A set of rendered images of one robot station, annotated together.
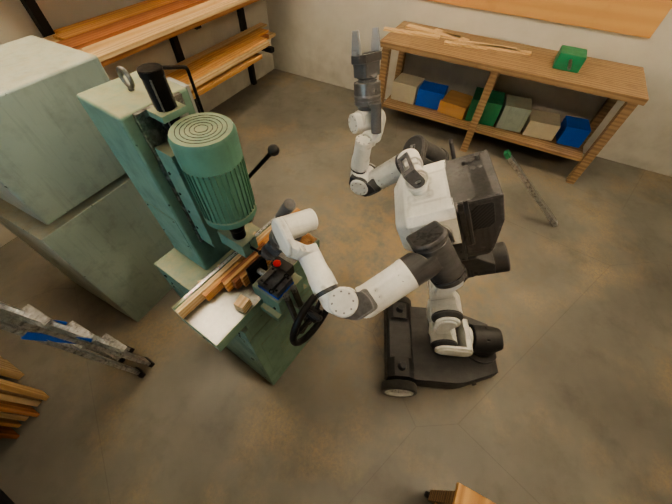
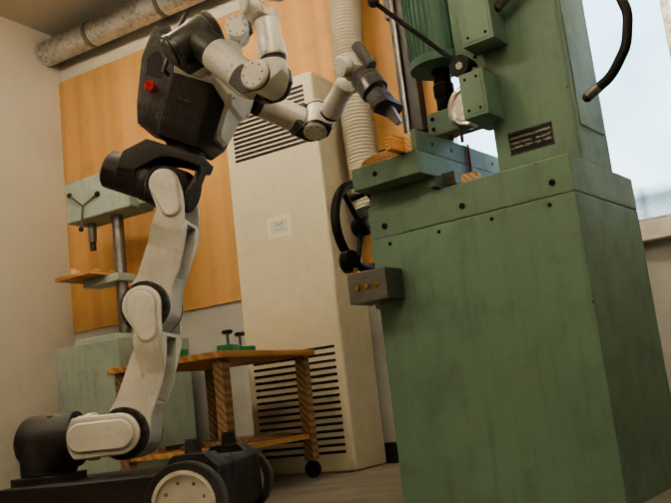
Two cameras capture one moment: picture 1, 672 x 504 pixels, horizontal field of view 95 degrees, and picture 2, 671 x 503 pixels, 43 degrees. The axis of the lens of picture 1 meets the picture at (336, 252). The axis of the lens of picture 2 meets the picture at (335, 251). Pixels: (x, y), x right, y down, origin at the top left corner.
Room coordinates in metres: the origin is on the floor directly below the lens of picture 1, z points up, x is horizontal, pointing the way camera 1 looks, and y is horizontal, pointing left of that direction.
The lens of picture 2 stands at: (3.06, 0.12, 0.30)
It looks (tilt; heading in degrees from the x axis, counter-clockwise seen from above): 10 degrees up; 183
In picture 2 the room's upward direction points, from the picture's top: 7 degrees counter-clockwise
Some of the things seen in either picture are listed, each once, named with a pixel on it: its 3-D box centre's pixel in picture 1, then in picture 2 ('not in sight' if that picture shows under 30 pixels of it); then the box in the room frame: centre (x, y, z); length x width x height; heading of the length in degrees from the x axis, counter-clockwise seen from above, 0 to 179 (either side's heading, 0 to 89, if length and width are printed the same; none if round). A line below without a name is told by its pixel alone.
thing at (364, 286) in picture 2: not in sight; (374, 286); (0.88, 0.10, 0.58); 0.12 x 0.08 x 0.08; 56
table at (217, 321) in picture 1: (264, 282); (428, 190); (0.66, 0.29, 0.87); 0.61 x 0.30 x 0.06; 146
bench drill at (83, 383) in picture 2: not in sight; (126, 325); (-1.10, -1.18, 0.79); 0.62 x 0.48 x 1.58; 62
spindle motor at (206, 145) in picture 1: (217, 175); (433, 20); (0.74, 0.36, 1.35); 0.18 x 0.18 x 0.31
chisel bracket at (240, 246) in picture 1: (238, 239); (454, 124); (0.75, 0.38, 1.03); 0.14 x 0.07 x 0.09; 56
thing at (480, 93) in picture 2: not in sight; (480, 97); (0.97, 0.43, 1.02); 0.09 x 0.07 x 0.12; 146
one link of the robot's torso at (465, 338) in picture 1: (451, 336); (115, 433); (0.69, -0.67, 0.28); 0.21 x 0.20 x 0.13; 86
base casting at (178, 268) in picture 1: (236, 266); (501, 209); (0.80, 0.47, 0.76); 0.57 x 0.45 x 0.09; 56
